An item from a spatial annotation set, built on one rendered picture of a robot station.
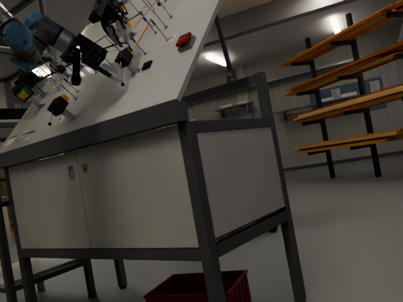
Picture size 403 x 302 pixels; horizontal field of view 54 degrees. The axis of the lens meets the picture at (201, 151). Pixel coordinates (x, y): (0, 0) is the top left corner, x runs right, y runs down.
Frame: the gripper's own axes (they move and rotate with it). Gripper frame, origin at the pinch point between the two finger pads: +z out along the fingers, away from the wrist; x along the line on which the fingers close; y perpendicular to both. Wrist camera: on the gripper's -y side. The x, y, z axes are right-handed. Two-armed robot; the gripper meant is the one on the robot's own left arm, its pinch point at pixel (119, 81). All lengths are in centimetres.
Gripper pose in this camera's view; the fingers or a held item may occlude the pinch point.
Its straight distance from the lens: 147.8
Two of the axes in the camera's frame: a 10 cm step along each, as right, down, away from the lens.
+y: 5.3, -8.5, -0.6
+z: 8.0, 4.8, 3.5
